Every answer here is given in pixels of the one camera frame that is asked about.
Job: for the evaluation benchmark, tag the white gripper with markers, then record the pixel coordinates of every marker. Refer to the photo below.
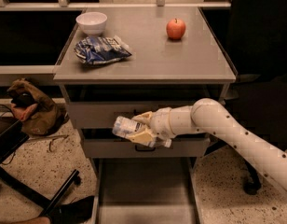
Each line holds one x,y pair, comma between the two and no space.
161,124

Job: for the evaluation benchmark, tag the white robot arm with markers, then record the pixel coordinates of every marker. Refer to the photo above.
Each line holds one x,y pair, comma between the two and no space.
209,116

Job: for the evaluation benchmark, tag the middle drawer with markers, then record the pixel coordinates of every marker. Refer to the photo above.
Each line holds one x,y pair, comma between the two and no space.
101,143

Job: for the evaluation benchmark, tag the drawer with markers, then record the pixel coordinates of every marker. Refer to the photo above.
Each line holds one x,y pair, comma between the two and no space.
101,143
145,191
102,114

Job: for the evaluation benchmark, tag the bottom drawer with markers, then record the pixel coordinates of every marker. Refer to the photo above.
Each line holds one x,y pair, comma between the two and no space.
145,191

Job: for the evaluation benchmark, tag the top drawer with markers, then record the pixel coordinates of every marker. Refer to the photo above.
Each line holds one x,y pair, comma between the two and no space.
102,114

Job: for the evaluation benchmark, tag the grey drawer cabinet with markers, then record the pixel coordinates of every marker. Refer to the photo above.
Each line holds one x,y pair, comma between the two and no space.
158,69

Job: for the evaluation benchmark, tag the blue chip bag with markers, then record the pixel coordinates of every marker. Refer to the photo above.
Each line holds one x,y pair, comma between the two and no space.
100,50

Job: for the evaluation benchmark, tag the red apple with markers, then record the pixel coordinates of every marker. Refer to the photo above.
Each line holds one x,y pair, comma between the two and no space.
175,29

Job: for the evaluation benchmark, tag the brown backpack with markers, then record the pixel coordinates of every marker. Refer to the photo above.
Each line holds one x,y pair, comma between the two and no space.
43,117

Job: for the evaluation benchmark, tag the black sock foot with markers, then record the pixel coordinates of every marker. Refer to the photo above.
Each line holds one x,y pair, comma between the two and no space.
72,213

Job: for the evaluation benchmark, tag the white ceramic bowl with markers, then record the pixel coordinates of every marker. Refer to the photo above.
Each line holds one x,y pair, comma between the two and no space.
92,23

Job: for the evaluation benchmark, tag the black chair left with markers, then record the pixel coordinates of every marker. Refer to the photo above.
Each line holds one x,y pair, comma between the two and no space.
13,139

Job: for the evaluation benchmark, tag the black office chair right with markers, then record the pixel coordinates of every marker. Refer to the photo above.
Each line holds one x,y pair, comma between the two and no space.
256,43

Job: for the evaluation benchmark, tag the black middle drawer handle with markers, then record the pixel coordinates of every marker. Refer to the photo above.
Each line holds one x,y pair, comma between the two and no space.
140,148

